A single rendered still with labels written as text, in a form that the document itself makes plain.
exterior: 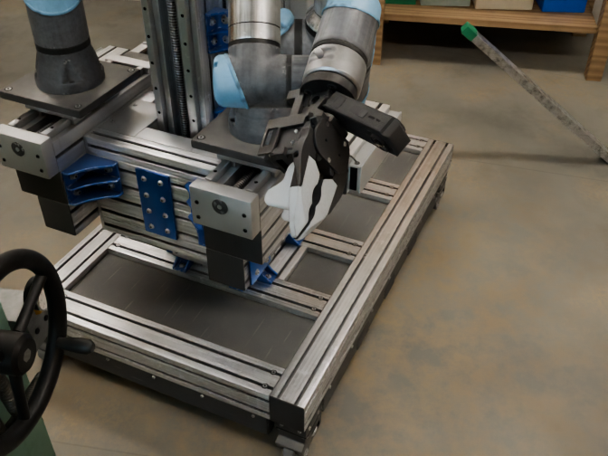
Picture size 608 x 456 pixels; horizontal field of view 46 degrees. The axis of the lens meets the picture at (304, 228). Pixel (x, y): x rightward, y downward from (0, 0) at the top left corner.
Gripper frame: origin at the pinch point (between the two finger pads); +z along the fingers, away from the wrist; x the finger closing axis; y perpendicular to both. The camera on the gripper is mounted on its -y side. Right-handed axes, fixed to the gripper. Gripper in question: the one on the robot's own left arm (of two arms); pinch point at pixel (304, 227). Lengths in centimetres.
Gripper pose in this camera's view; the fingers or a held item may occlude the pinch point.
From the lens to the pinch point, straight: 79.3
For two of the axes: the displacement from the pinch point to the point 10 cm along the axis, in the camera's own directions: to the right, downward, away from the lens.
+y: -8.1, 0.7, 5.9
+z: -2.4, 8.6, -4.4
